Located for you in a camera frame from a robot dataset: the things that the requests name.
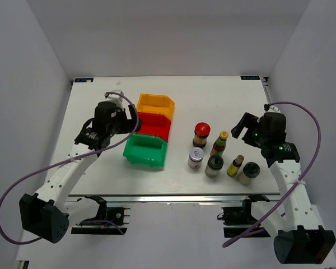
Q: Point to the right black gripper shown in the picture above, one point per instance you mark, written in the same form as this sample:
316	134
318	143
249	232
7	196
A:
247	121

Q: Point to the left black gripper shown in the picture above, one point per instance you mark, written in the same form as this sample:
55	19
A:
129	124

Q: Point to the red lid chili sauce jar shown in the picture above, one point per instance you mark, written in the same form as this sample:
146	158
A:
201	133

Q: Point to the white lid sauce jar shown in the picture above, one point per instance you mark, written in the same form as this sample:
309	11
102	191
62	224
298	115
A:
195	158

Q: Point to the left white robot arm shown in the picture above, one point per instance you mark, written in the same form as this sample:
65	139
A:
46	212

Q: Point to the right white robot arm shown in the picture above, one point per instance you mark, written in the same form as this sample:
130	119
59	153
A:
298	235

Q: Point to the red plastic bin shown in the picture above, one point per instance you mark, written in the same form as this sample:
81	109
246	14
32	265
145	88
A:
156	125

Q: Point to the green plastic bin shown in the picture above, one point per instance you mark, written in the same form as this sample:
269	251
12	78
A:
145	149

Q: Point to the yellow plastic bin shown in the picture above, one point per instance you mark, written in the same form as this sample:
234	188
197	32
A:
156	104

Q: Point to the green label sauce bottle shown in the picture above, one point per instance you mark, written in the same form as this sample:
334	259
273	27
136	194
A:
220	144

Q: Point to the black lid white spice jar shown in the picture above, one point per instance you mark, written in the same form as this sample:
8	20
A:
250	171

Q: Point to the yellow label small bottle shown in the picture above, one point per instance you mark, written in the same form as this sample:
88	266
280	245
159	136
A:
235	166

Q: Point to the right blue table sticker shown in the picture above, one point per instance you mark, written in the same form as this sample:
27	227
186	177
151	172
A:
248	78

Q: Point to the blue table sticker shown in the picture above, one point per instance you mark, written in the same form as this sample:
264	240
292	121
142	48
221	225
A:
83	80
248	78

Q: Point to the black lid spice grinder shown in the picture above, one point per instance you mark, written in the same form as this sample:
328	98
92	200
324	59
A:
214	166

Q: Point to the left blue table sticker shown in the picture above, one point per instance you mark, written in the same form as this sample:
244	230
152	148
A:
83	80

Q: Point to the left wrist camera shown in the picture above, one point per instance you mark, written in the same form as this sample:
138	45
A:
116	99

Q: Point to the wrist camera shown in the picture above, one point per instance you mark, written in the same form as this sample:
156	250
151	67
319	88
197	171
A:
270	110
116	99

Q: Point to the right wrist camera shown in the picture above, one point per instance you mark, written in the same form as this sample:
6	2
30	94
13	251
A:
270	110

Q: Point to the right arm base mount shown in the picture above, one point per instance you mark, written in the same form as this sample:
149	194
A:
237	218

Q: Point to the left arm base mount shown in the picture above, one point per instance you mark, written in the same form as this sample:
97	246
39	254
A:
108	219

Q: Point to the aluminium table frame rail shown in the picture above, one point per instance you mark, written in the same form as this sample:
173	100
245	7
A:
174	199

